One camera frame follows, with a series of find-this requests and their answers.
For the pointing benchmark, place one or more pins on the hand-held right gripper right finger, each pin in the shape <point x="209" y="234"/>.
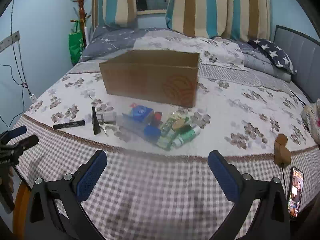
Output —
<point x="223" y="177"/>

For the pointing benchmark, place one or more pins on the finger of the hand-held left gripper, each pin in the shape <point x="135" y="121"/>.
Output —
<point x="27" y="142"/>
<point x="18" y="131"/>

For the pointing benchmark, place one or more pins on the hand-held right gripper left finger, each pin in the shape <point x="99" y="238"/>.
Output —
<point x="92" y="177"/>

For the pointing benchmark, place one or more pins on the black marker pen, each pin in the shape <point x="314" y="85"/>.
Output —
<point x="68" y="125"/>

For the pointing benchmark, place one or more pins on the white plastic clip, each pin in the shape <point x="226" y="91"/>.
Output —
<point x="106" y="126"/>

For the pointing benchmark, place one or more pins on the green white roll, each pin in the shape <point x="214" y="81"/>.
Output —
<point x="195" y="132"/>
<point x="180" y="141"/>
<point x="164" y="143"/>

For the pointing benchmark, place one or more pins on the dark green roll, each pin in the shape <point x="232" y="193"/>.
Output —
<point x="183" y="129"/>

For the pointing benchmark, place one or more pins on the small white box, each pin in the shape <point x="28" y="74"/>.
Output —
<point x="108" y="117"/>

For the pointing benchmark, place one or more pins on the clear plastic packet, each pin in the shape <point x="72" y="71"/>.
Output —
<point x="132" y="127"/>

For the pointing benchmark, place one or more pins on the green snack packet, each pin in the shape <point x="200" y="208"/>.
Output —
<point x="173" y="123"/>

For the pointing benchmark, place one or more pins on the blue round cap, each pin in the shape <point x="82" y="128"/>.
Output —
<point x="151" y="132"/>

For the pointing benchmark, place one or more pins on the blue box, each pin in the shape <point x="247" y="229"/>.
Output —
<point x="140" y="112"/>

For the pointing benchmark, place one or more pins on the small red item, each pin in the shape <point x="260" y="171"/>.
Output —
<point x="157" y="117"/>

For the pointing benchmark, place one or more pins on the brown cardboard box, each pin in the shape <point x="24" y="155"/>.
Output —
<point x="140" y="82"/>

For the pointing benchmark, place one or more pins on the person's left hand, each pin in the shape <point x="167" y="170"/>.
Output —
<point x="8" y="180"/>

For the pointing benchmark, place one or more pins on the brown wooden figure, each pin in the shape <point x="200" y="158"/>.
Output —
<point x="282" y="152"/>

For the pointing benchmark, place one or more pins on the smartphone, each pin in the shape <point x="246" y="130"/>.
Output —
<point x="295" y="192"/>

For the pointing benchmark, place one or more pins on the green bag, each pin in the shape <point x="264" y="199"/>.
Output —
<point x="76" y="45"/>

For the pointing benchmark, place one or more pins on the pink floral cloth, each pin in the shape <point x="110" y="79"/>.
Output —
<point x="312" y="120"/>

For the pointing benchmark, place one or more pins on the folded grey quilt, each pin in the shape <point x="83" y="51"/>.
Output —
<point x="257" y="62"/>

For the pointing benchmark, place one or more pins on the purple grey floral duvet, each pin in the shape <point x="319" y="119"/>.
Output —
<point x="112" y="41"/>

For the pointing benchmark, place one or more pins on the navy star pillow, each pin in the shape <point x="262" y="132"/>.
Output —
<point x="272" y="52"/>

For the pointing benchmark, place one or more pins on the wooden coat rack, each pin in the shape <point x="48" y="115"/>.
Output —
<point x="82" y="7"/>

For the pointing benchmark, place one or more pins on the grey padded headboard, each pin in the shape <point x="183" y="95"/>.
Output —
<point x="300" y="52"/>

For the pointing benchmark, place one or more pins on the striped pillow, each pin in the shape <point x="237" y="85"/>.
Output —
<point x="115" y="2"/>
<point x="195" y="7"/>
<point x="250" y="7"/>

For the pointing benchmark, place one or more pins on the orange wooden curved frame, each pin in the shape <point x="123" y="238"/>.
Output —
<point x="19" y="205"/>

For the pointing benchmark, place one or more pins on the wall power strip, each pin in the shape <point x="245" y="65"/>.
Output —
<point x="8" y="42"/>

